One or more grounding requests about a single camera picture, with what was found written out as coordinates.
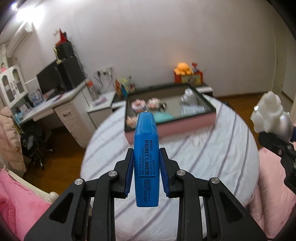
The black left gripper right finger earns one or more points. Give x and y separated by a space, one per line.
207 208

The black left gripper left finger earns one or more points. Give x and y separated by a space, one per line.
85 211

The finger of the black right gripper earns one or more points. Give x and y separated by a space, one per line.
285 151

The white sculpted figurine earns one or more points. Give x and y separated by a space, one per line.
269 116

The blue highlighter pen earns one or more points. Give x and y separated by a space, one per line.
146 161

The clear plastic packet with leaflet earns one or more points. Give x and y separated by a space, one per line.
190 110

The white plug-in night light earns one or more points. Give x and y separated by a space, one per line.
189 98

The pink haired doll figure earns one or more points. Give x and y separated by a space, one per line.
131 121

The pink Hello Kitty block figure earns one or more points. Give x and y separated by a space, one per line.
154 103

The pink bed blanket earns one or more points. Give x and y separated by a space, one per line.
20 207

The white striped table cloth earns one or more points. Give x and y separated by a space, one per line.
226 150

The black office chair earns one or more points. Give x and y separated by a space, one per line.
36 144

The pink down jacket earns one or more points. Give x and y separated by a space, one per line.
11 149

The white desk with drawers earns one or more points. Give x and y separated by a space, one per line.
72 109

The red toy crate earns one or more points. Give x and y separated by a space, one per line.
193 79

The low black-top cabinet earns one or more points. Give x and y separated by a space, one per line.
138 99

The black and pink storage box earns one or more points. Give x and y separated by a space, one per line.
171 113

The orange octopus plush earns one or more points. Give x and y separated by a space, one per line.
183 69

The plastic water bottle red cap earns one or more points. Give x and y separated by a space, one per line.
93 91

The black computer monitor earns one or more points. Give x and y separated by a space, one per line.
50 81

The snack bags group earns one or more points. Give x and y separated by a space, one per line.
123 87

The black computer tower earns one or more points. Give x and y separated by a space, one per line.
71 73

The black speaker box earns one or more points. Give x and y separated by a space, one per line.
65 50

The white air conditioner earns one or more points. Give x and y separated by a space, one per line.
23 31

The white wall cabinet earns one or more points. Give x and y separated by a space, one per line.
13 86

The wall power strip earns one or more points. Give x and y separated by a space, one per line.
105 71

